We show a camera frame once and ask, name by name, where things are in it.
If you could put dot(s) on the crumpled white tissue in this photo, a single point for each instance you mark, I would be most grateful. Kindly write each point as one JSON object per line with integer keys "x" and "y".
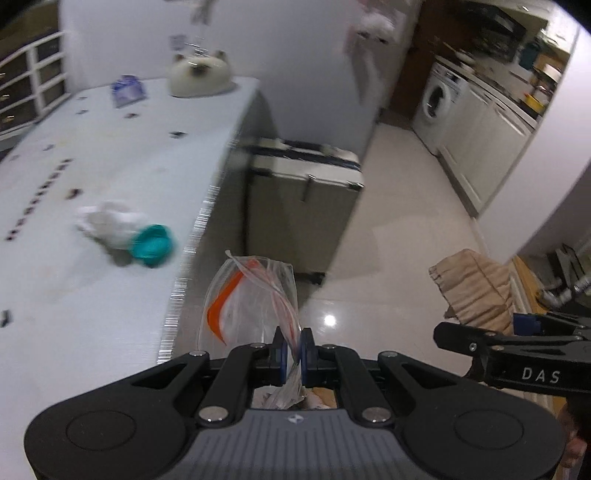
{"x": 111, "y": 224}

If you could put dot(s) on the white shelf unit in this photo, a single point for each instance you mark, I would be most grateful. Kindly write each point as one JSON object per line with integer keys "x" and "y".
{"x": 44, "y": 78}

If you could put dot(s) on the blue packet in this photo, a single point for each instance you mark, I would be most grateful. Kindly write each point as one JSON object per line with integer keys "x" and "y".
{"x": 127, "y": 92}

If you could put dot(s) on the white kettle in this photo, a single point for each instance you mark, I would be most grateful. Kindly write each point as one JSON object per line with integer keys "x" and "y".
{"x": 198, "y": 76}

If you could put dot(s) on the clear plastic bag orange print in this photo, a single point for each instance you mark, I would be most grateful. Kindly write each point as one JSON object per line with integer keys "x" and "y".
{"x": 249, "y": 309}

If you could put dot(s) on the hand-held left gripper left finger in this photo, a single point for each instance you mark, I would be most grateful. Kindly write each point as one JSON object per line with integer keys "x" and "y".
{"x": 280, "y": 357}

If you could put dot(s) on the white fluffy cloth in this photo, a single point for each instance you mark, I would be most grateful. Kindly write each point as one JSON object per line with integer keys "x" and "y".
{"x": 376, "y": 21}

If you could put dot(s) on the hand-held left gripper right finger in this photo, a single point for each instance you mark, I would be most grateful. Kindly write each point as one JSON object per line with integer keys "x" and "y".
{"x": 306, "y": 357}

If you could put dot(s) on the white washing machine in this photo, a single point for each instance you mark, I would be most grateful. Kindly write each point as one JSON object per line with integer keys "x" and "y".
{"x": 438, "y": 101}

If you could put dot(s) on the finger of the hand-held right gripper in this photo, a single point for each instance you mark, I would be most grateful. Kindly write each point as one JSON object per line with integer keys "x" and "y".
{"x": 461, "y": 337}
{"x": 526, "y": 325}

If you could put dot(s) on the cream ribbed suitcase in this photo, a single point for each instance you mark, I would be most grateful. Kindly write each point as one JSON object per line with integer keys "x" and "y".
{"x": 295, "y": 203}

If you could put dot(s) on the person's right hand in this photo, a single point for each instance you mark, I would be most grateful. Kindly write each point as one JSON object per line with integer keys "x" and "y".
{"x": 575, "y": 443}

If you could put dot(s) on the white kitchen cabinets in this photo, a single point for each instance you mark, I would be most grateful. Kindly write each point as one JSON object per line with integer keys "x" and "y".
{"x": 494, "y": 134}

